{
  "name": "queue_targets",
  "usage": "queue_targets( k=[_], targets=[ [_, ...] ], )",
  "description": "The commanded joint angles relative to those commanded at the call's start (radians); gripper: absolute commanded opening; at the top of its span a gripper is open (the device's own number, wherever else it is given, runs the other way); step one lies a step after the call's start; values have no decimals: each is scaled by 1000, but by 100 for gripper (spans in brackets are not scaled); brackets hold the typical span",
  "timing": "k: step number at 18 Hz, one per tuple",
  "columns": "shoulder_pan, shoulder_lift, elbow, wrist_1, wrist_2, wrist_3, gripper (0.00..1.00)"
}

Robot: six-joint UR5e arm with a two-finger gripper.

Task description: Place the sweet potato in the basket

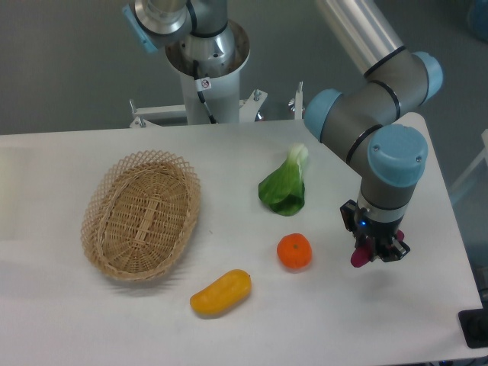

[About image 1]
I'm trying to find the yellow mango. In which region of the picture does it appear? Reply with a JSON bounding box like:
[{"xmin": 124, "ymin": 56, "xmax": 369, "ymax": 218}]
[{"xmin": 190, "ymin": 269, "xmax": 252, "ymax": 316}]

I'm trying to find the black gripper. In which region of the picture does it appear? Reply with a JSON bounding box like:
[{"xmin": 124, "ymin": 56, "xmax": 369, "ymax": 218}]
[{"xmin": 340, "ymin": 200, "xmax": 410, "ymax": 262}]

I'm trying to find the white metal bracket post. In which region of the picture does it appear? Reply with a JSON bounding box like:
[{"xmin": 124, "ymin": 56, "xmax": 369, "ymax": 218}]
[{"xmin": 287, "ymin": 81, "xmax": 305, "ymax": 120}]

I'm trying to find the purple sweet potato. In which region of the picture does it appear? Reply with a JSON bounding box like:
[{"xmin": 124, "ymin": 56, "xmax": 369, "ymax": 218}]
[{"xmin": 350, "ymin": 230, "xmax": 404, "ymax": 268}]

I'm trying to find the black device at table edge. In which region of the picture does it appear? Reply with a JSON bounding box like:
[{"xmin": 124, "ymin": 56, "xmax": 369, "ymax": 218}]
[{"xmin": 458, "ymin": 309, "xmax": 487, "ymax": 349}]

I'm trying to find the orange tangerine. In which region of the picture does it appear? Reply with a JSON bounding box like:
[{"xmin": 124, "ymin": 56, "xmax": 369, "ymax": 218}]
[{"xmin": 276, "ymin": 233, "xmax": 313, "ymax": 270}]

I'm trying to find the blue object top right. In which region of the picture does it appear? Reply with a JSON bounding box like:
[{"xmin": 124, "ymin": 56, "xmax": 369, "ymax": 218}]
[{"xmin": 467, "ymin": 0, "xmax": 487, "ymax": 42}]

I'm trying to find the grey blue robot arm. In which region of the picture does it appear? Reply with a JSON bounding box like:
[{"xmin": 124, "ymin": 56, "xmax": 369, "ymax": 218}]
[{"xmin": 123, "ymin": 1, "xmax": 443, "ymax": 268}]

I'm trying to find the green bok choy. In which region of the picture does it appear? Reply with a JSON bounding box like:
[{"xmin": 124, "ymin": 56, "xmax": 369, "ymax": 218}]
[{"xmin": 258, "ymin": 143, "xmax": 309, "ymax": 217}]

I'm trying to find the white frame at right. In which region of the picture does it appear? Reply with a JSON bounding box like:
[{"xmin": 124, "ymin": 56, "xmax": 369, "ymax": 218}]
[{"xmin": 449, "ymin": 130, "xmax": 487, "ymax": 206}]

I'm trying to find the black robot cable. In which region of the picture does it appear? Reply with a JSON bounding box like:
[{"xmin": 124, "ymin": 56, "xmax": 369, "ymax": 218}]
[{"xmin": 192, "ymin": 59, "xmax": 219, "ymax": 125}]

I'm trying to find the woven wicker basket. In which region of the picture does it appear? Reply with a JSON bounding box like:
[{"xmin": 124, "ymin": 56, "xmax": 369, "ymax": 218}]
[{"xmin": 81, "ymin": 150, "xmax": 201, "ymax": 281}]

